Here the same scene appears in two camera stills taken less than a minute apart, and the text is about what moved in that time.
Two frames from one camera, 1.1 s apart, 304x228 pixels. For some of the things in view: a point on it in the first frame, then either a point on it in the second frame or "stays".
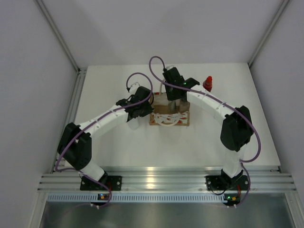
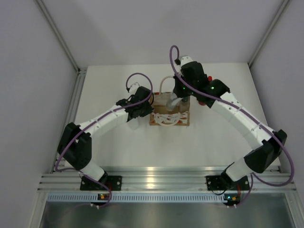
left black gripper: x=148 y=110 stays
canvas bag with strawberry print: x=168 y=113 stays
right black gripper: x=169 y=97 → x=179 y=93
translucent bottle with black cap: x=133 y=124 stays
